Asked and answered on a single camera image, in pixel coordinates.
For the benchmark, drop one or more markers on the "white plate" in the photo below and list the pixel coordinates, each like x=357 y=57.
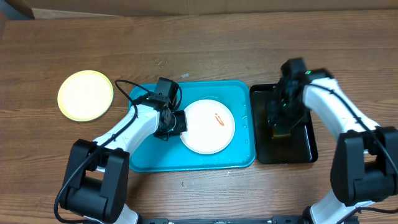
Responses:
x=210 y=127

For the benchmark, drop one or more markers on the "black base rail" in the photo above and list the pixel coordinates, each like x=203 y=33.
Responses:
x=284 y=219

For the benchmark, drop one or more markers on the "black water tray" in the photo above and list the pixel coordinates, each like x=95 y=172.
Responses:
x=298 y=146

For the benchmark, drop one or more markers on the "cardboard backdrop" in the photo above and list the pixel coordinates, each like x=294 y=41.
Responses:
x=195 y=7

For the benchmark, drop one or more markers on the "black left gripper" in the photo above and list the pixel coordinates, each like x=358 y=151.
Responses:
x=182 y=126

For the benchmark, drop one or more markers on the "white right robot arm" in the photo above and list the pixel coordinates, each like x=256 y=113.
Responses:
x=364 y=168

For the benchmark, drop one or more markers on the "green yellow sponge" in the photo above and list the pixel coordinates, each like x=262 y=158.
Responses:
x=281 y=133

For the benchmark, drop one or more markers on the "yellow plate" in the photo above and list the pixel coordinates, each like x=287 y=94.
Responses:
x=85 y=96

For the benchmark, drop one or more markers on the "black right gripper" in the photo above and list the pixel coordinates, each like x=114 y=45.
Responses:
x=279 y=116

